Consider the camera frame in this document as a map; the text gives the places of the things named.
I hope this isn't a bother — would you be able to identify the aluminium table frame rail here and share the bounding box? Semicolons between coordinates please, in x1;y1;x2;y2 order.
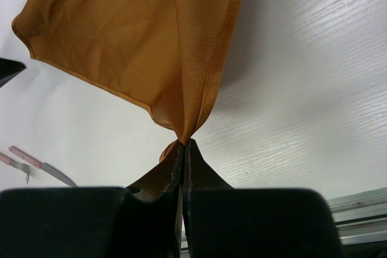
183;189;386;257

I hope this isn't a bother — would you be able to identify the orange brown cloth napkin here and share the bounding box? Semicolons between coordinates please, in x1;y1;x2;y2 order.
11;0;248;162

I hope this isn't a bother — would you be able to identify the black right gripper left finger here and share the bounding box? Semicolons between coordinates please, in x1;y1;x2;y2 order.
1;142;183;257

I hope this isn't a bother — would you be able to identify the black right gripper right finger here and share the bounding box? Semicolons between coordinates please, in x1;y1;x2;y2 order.
183;140;343;257

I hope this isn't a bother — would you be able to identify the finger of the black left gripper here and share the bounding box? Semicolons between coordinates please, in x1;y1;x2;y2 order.
0;58;27;88

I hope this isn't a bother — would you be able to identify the pink handled fork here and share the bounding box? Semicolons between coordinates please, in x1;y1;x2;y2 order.
0;153;38;185

